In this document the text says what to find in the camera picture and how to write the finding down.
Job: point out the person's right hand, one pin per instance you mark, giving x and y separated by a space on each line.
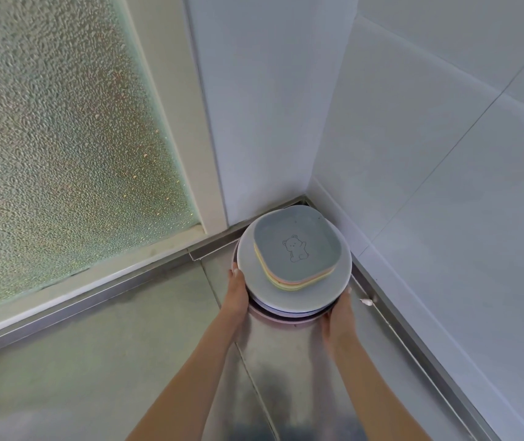
342 330

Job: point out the person's left hand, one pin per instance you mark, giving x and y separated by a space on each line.
234 298

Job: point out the pale lavender small round plate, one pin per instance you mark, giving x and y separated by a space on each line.
248 266

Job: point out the blue-grey square dish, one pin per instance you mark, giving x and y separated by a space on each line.
289 234

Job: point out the person's left forearm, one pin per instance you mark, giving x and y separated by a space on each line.
184 390

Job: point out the person's right forearm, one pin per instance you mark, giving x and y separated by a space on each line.
377 399

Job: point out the small white scrap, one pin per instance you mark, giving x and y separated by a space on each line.
367 302

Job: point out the frosted glass window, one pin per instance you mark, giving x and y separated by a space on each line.
59 133

